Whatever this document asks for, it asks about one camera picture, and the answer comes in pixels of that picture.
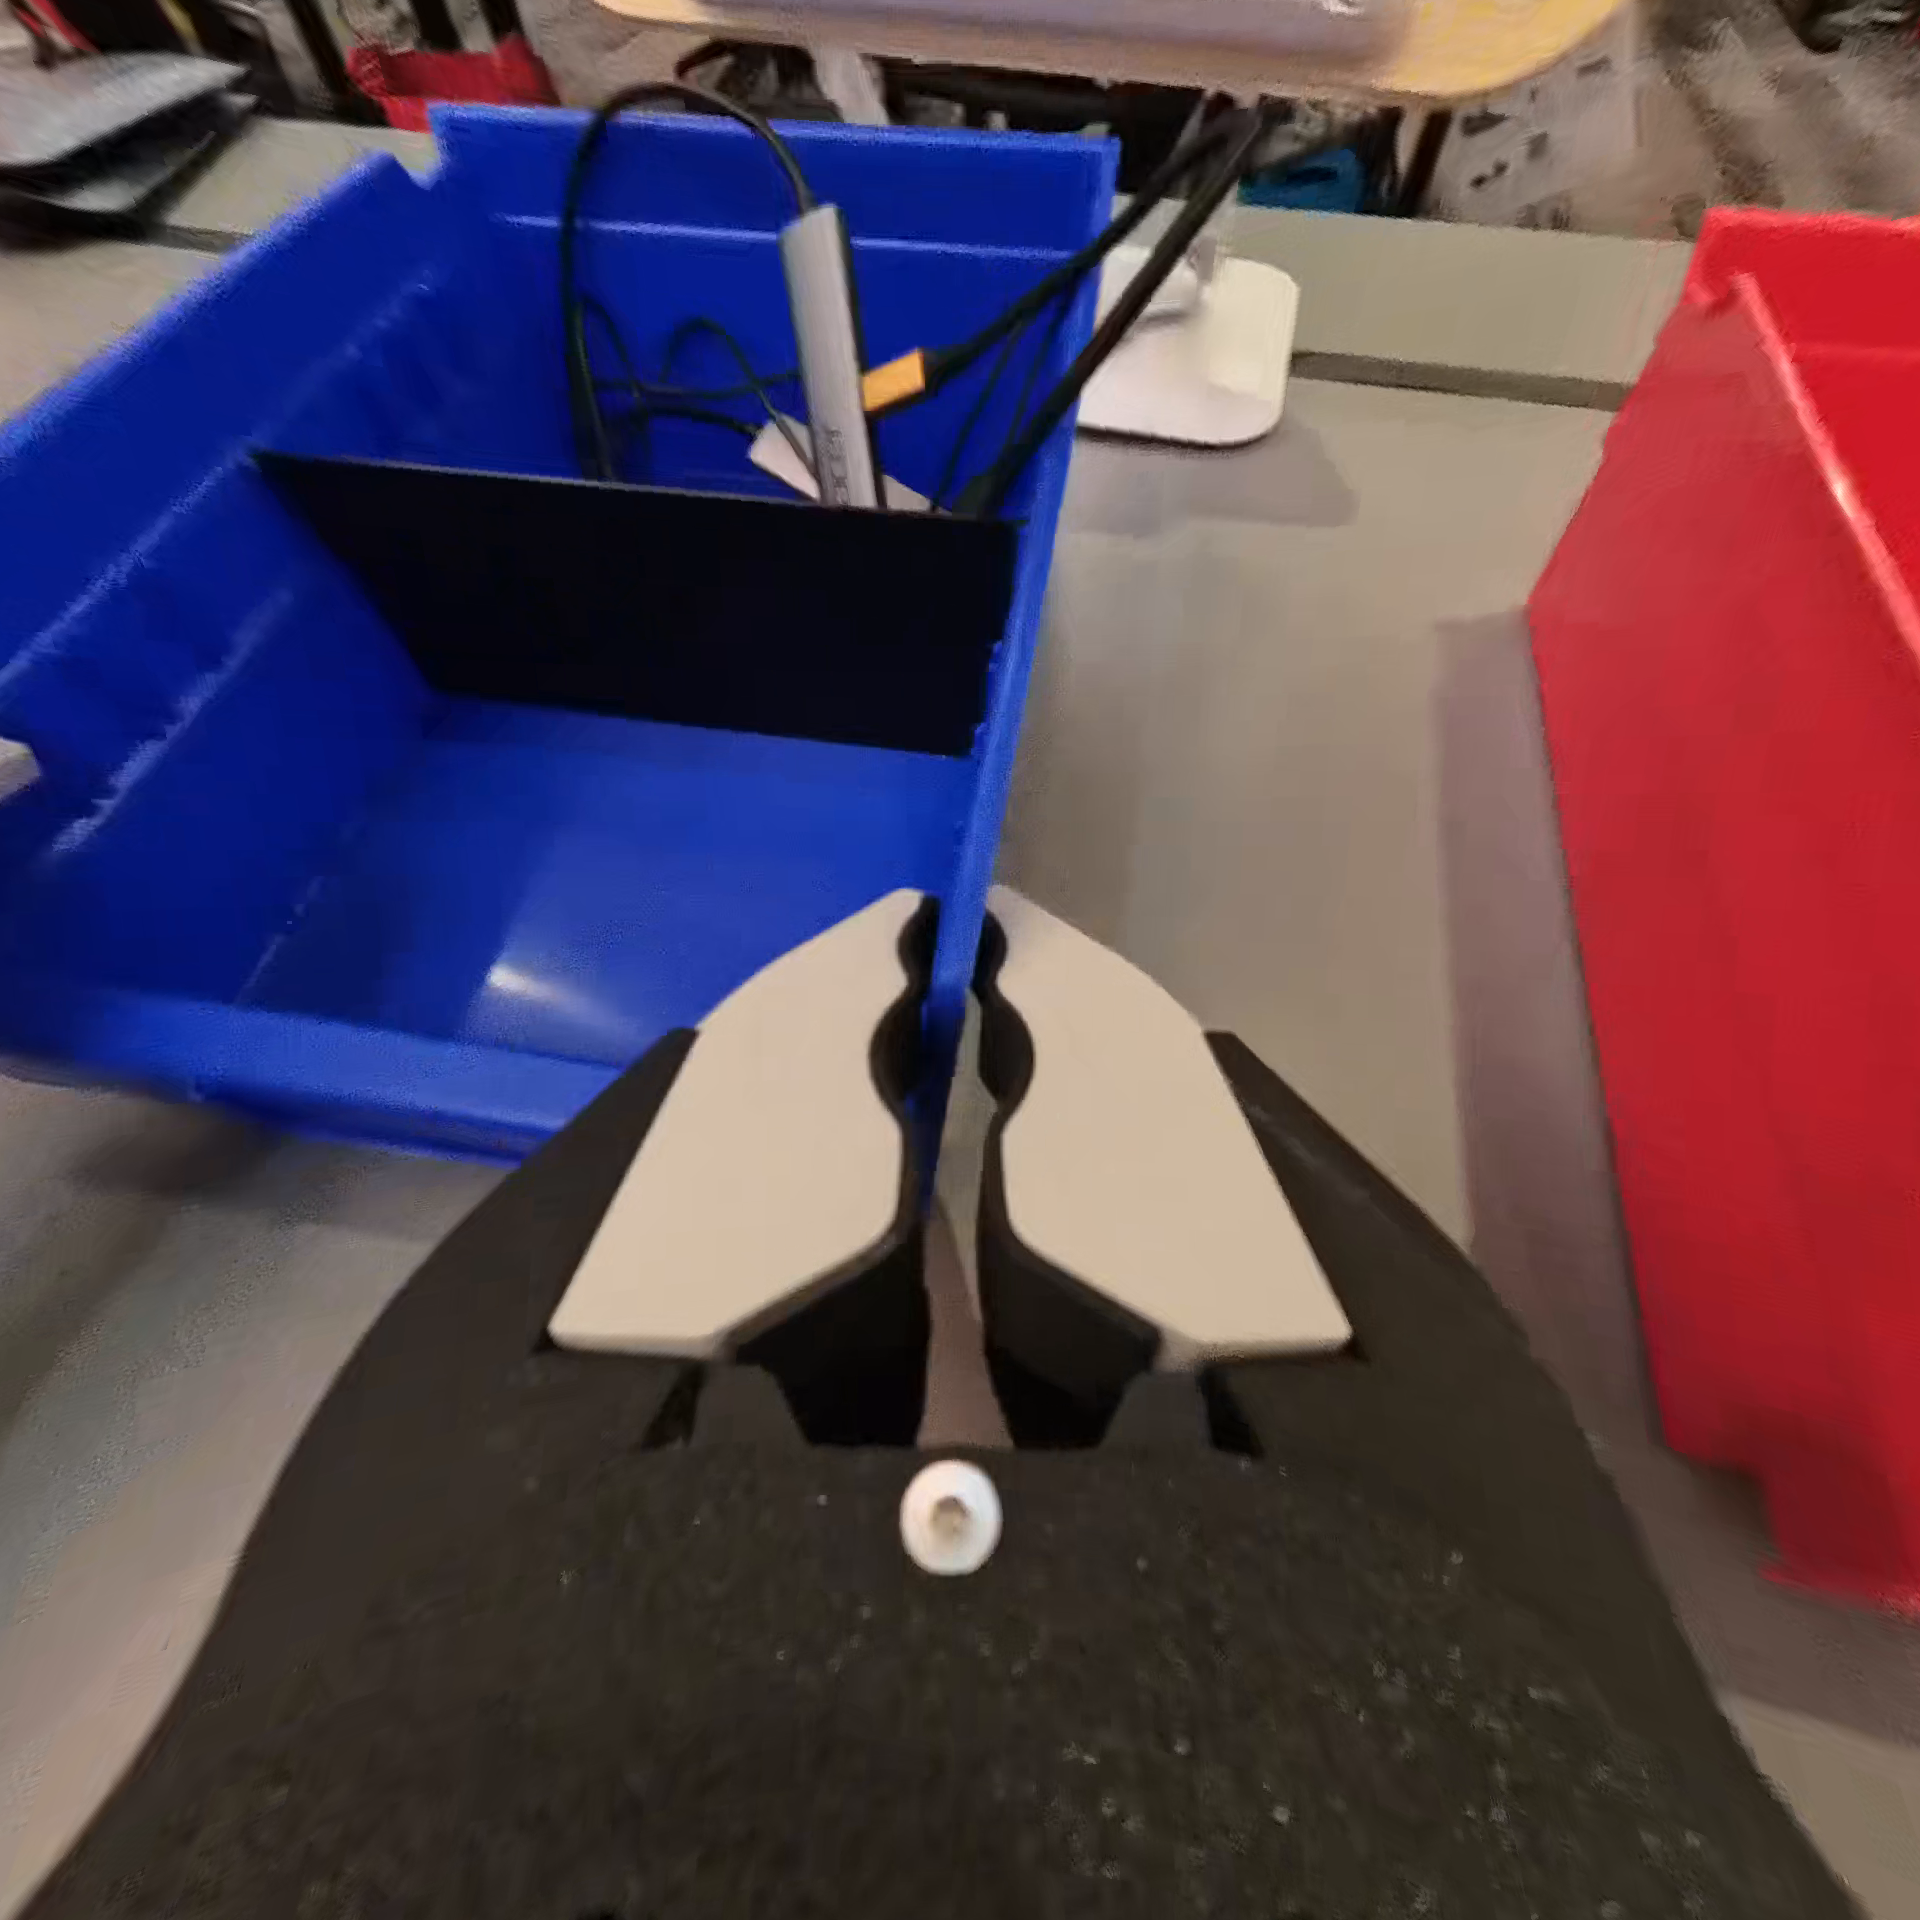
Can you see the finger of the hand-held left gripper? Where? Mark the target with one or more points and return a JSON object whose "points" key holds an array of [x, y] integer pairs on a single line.
{"points": [[17, 767]]}

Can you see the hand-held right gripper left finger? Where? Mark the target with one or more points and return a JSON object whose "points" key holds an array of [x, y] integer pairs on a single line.
{"points": [[736, 1201]]}

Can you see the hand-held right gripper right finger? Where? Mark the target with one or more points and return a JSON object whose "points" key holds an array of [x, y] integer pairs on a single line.
{"points": [[1171, 1201]]}

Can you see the blue plastic bin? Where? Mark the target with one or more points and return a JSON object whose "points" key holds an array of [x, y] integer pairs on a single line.
{"points": [[241, 870]]}

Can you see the red plastic bin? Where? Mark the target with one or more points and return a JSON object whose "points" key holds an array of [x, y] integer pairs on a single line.
{"points": [[1770, 900]]}

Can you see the grey desk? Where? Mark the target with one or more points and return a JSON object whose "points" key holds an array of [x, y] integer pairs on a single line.
{"points": [[1290, 781]]}

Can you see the grey pouch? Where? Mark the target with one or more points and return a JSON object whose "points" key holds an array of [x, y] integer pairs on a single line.
{"points": [[120, 120]]}

